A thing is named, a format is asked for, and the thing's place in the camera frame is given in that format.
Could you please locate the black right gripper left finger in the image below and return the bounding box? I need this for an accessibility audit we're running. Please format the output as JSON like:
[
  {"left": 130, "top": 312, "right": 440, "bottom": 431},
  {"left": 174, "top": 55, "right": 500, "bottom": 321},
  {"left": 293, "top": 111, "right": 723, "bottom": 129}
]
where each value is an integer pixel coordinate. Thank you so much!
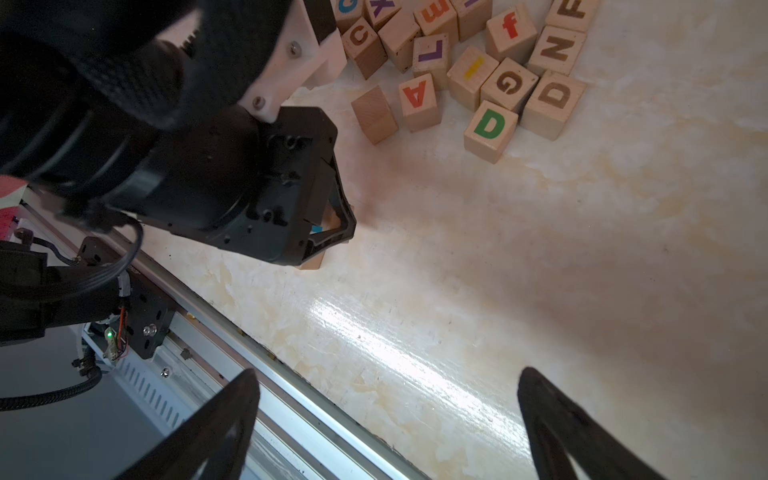
[{"left": 118, "top": 368, "right": 260, "bottom": 479}]

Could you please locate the wooden block red A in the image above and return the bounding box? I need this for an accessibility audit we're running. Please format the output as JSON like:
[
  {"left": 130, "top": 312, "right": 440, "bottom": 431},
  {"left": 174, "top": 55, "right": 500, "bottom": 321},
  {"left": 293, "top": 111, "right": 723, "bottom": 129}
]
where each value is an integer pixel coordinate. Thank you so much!
[{"left": 398, "top": 73, "right": 442, "bottom": 132}]

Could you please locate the wooden block green D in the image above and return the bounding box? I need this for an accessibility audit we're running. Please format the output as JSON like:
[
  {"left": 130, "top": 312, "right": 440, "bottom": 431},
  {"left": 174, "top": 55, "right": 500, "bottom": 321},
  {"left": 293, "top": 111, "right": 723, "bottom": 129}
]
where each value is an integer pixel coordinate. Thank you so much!
[{"left": 463, "top": 100, "right": 519, "bottom": 164}]

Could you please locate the wooden block red f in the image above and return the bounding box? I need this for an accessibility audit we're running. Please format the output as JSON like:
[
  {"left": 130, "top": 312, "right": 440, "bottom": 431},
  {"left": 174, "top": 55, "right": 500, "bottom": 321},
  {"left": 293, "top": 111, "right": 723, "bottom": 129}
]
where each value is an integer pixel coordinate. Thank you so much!
[{"left": 485, "top": 3, "right": 538, "bottom": 65}]

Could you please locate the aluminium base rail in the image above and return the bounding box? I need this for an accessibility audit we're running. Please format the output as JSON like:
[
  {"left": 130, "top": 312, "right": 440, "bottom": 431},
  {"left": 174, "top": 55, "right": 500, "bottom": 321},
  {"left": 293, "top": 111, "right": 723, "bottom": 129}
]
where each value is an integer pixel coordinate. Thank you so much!
[{"left": 17, "top": 203, "right": 433, "bottom": 480}]

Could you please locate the wooden block brown D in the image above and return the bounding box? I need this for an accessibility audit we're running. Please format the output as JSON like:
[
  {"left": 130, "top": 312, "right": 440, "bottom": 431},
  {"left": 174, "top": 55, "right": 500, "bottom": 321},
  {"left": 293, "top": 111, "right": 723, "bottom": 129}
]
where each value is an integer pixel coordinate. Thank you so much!
[{"left": 520, "top": 70, "right": 587, "bottom": 141}]

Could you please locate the wooden block blue Q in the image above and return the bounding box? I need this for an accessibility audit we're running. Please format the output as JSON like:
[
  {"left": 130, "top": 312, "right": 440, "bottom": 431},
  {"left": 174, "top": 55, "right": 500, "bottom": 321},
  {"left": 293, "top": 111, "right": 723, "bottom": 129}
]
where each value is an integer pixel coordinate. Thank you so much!
[{"left": 331, "top": 0, "right": 364, "bottom": 34}]

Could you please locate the wooden block letter N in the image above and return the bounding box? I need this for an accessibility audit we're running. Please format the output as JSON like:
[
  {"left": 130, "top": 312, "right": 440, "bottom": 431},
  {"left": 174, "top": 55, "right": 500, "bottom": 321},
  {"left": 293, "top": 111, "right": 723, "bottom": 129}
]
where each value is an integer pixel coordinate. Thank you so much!
[{"left": 526, "top": 26, "right": 587, "bottom": 76}]

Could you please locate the wooden block yellow I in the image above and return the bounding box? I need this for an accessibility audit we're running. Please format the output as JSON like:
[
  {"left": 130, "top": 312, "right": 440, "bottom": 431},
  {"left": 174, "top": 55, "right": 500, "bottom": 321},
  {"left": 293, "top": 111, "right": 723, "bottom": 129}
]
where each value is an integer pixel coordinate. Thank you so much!
[{"left": 448, "top": 46, "right": 499, "bottom": 111}]

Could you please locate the wooden block purple L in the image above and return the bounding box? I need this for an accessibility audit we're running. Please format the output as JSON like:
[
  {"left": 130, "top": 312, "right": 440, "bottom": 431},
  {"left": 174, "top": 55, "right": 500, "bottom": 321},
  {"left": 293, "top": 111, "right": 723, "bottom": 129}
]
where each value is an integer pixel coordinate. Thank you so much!
[{"left": 411, "top": 33, "right": 451, "bottom": 90}]

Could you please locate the wooden block purple X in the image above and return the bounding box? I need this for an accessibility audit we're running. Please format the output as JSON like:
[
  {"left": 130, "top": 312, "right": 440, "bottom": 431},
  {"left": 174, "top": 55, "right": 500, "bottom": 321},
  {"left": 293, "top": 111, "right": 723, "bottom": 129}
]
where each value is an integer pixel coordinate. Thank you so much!
[{"left": 363, "top": 0, "right": 402, "bottom": 32}]

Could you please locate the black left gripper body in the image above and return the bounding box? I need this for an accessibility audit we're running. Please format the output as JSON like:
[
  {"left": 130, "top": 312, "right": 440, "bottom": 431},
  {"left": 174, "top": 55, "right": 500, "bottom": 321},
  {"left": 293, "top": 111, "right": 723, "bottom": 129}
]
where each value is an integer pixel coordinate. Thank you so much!
[{"left": 107, "top": 106, "right": 357, "bottom": 266}]

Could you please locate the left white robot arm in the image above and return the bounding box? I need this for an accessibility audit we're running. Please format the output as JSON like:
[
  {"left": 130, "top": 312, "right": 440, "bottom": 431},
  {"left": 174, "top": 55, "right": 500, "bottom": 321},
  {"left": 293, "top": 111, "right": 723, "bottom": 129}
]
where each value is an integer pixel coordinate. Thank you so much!
[{"left": 1, "top": 1, "right": 356, "bottom": 266}]

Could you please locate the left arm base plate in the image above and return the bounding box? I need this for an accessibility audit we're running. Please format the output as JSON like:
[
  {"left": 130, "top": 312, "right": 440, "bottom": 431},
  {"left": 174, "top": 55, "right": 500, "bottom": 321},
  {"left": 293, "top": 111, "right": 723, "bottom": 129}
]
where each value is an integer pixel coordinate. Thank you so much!
[{"left": 84, "top": 267, "right": 175, "bottom": 360}]

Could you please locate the wooden block letter E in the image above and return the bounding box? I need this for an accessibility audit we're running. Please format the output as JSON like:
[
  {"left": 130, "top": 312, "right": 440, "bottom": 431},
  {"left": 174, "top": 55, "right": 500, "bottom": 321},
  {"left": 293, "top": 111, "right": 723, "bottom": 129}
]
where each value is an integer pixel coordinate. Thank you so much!
[{"left": 298, "top": 203, "right": 343, "bottom": 271}]

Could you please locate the wooden block letter G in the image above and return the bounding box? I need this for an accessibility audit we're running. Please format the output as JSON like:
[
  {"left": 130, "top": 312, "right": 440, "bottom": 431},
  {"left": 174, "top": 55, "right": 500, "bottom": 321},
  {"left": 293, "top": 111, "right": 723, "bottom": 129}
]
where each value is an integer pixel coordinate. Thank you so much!
[{"left": 481, "top": 58, "right": 540, "bottom": 114}]

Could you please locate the plain wooden block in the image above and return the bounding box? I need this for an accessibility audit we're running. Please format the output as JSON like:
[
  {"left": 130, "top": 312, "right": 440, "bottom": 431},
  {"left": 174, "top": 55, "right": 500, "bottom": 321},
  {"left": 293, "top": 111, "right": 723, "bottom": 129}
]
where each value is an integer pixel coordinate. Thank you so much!
[{"left": 351, "top": 86, "right": 399, "bottom": 145}]

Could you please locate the wooden block brown C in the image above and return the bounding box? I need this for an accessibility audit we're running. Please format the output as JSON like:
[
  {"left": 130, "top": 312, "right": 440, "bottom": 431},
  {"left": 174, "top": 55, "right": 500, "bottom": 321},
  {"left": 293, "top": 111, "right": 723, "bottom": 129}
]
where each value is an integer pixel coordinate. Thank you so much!
[{"left": 342, "top": 18, "right": 388, "bottom": 80}]

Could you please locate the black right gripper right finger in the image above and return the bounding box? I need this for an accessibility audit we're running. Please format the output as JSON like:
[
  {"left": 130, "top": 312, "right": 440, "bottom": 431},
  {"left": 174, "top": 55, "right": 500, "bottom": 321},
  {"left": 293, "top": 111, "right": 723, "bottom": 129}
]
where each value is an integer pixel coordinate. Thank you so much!
[{"left": 517, "top": 367, "right": 663, "bottom": 480}]

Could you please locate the wooden block orange m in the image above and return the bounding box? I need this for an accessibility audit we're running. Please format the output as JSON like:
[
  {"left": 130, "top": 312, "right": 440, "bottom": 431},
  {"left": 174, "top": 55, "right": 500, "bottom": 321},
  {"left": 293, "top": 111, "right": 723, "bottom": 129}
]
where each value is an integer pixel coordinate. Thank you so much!
[{"left": 413, "top": 0, "right": 459, "bottom": 45}]

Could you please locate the wooden block brown F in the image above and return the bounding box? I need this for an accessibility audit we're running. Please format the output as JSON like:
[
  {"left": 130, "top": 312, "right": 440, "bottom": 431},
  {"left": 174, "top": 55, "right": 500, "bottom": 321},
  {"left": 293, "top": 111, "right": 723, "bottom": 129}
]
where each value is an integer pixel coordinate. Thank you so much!
[{"left": 545, "top": 0, "right": 601, "bottom": 33}]

